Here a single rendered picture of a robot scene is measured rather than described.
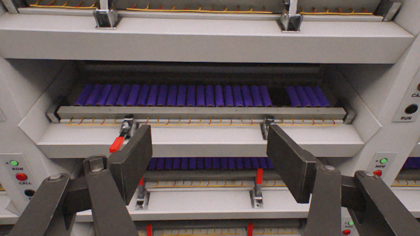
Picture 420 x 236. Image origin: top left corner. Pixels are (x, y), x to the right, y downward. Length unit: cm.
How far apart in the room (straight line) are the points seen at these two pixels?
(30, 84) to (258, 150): 43
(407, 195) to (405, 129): 25
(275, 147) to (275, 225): 55
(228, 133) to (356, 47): 25
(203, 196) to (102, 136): 27
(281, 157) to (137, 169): 11
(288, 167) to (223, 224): 55
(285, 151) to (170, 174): 42
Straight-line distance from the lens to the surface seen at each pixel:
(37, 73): 51
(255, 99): 47
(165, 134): 42
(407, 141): 56
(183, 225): 70
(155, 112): 43
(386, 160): 56
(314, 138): 47
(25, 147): 51
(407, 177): 76
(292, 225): 75
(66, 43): 39
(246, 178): 57
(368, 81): 51
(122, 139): 39
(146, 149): 18
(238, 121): 44
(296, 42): 36
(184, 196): 55
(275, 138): 19
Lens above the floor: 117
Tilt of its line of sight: 29 degrees down
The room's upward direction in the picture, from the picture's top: 1 degrees clockwise
